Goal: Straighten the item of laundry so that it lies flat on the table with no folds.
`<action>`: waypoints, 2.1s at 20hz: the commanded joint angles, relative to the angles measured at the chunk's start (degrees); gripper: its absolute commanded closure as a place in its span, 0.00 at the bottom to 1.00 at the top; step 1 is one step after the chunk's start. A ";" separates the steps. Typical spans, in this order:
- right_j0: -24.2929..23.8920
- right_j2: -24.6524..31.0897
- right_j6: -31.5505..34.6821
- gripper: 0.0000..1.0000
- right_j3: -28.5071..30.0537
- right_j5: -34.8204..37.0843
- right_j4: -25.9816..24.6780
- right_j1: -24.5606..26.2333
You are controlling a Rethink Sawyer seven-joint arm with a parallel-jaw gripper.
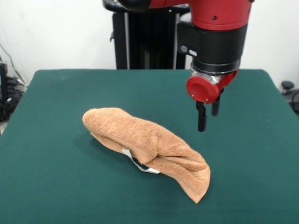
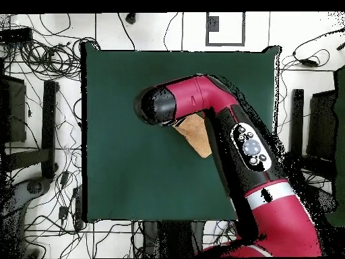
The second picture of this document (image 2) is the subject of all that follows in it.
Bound grey office chair base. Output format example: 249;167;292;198
0;176;53;258

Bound black upright bar stand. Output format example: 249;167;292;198
40;80;59;179
291;88;305;157

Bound long black power strip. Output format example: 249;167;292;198
0;26;34;44

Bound tangle of black cables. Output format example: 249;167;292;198
5;13;102;82

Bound black box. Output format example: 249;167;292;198
306;90;338;163
0;74;27;143

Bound thin black floor cable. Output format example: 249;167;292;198
117;12;136;51
163;12;179;51

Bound dark green curtain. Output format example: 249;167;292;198
324;64;345;227

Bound grey square floor frame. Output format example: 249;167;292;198
205;11;247;47

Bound black cross beam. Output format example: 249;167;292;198
3;148;52;171

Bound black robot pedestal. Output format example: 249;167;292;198
142;221;206;258

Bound orange terry towel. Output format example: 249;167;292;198
172;113;214;159

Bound dark green table cloth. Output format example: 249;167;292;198
80;41;282;223

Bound narrow black power strip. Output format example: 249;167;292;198
73;185;84;231

